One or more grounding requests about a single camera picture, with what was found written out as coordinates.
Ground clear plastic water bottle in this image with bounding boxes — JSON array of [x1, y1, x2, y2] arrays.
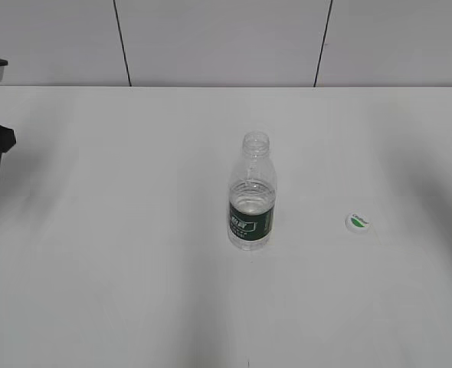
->
[[228, 131, 277, 251]]

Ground white green bottle cap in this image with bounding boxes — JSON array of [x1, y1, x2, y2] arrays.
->
[[345, 211, 372, 234]]

